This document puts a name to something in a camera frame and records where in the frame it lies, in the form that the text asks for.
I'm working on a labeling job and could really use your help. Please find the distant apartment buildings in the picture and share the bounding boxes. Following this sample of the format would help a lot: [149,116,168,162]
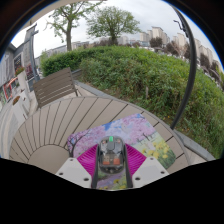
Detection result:
[138,26,216,69]

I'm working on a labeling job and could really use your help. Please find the floral print mouse pad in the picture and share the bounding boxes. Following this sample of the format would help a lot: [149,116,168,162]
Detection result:
[66,113,177,191]

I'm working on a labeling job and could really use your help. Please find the green hedge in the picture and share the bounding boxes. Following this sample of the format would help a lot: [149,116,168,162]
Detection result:
[39,44,224,159]

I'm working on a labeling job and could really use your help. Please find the grey transparent computer mouse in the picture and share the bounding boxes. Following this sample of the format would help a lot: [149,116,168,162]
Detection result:
[97,135,126,174]

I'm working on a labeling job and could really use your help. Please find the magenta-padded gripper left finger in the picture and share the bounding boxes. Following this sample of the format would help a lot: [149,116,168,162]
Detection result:
[55,143,101,190]

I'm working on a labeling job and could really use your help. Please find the curved black umbrella pole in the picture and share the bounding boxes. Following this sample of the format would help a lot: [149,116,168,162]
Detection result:
[169,6,198,131]

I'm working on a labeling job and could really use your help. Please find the tall thin-crowned tree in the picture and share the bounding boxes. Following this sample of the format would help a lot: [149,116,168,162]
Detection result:
[46,1,104,53]

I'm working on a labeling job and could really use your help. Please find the tall grey sign pillar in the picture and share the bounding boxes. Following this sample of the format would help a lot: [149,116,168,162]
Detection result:
[23,23,40,93]

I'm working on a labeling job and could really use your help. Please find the white planter with flowers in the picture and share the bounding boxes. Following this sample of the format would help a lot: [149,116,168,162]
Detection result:
[14,66,30,98]
[11,94,28,118]

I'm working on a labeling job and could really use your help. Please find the grey slatted outdoor chair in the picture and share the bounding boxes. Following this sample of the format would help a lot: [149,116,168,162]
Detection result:
[32,67,81,109]

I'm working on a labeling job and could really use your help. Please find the round-crowned green tree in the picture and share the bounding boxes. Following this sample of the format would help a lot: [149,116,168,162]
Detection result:
[85,5,142,46]

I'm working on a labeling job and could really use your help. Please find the beige umbrella canopy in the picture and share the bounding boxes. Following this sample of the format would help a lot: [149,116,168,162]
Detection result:
[19,0,108,32]

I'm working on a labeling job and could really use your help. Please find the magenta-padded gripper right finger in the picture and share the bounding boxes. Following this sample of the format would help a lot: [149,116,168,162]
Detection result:
[123,143,170,190]

